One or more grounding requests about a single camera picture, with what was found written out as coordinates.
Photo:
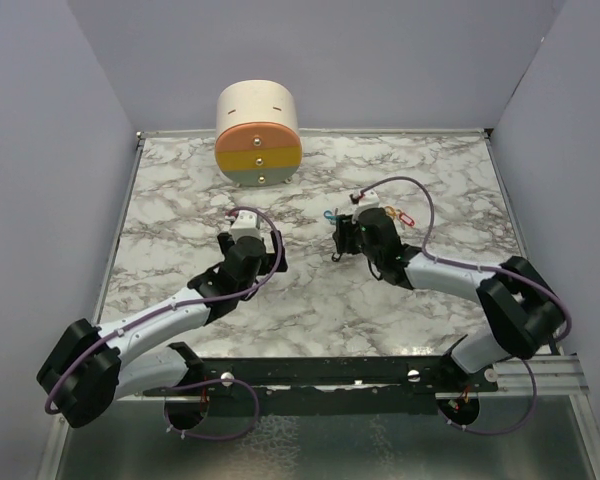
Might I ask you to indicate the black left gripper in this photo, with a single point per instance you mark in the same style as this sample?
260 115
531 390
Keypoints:
226 242

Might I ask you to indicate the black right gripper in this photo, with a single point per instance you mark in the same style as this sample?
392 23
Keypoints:
344 233

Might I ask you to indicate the light blue S carabiner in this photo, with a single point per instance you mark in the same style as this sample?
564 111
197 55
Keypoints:
329 216

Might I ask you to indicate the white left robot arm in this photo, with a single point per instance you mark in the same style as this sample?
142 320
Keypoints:
83 370

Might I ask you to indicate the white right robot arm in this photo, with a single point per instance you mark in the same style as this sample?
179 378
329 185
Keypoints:
522 312

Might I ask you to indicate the round three-drawer mini cabinet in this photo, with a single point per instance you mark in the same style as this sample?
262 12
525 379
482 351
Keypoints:
257 140

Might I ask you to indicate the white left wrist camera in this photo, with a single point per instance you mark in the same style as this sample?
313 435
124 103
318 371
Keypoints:
244 224

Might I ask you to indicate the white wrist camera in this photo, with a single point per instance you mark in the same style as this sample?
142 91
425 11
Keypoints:
244 224
364 200

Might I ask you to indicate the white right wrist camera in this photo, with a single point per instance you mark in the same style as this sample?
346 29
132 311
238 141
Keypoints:
364 200

